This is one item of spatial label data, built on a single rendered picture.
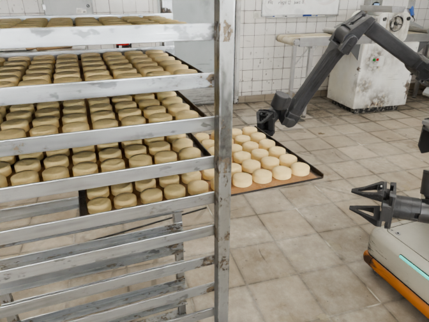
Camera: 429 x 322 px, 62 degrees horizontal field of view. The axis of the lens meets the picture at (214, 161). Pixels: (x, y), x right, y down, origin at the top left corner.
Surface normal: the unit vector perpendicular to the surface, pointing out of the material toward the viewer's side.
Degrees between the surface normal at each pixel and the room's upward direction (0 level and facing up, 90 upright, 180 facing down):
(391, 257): 90
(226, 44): 90
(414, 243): 0
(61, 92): 90
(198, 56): 90
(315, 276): 0
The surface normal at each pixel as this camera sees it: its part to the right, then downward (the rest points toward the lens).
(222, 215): 0.35, 0.40
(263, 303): 0.00, -0.91
